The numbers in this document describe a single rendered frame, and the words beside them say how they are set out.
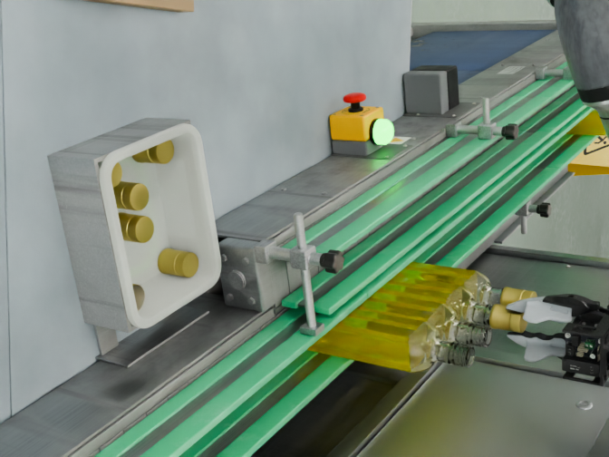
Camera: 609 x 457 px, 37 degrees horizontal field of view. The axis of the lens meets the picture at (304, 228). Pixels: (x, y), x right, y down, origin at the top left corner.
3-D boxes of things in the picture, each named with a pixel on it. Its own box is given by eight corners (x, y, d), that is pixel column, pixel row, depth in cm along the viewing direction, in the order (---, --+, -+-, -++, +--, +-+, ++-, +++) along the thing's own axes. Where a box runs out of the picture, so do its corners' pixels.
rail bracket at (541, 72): (532, 81, 200) (593, 82, 193) (531, 47, 198) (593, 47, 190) (538, 76, 203) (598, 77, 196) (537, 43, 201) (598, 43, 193)
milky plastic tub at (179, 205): (86, 325, 114) (136, 337, 109) (47, 154, 106) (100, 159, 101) (177, 271, 127) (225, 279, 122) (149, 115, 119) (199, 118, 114)
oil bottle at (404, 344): (295, 349, 131) (429, 378, 119) (292, 315, 129) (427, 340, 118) (316, 333, 136) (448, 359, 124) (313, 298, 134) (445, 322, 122)
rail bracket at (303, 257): (264, 327, 123) (342, 344, 116) (246, 212, 117) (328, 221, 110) (276, 318, 125) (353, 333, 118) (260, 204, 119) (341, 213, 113)
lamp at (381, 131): (370, 148, 154) (385, 149, 152) (367, 121, 152) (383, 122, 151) (382, 140, 157) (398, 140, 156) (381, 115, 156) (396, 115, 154)
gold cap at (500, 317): (489, 332, 127) (519, 337, 125) (488, 309, 126) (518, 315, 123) (499, 322, 130) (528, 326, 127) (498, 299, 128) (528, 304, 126)
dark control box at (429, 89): (403, 113, 178) (442, 115, 174) (400, 73, 176) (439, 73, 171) (422, 102, 185) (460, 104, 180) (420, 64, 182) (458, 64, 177)
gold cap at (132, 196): (101, 184, 111) (127, 188, 109) (121, 176, 114) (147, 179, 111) (106, 211, 112) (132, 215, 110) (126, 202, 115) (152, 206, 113)
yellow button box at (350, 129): (330, 154, 158) (367, 157, 153) (325, 112, 155) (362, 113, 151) (351, 142, 163) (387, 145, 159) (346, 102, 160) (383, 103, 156)
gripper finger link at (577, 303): (544, 290, 121) (610, 309, 116) (547, 286, 122) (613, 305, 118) (539, 321, 123) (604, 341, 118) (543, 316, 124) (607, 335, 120)
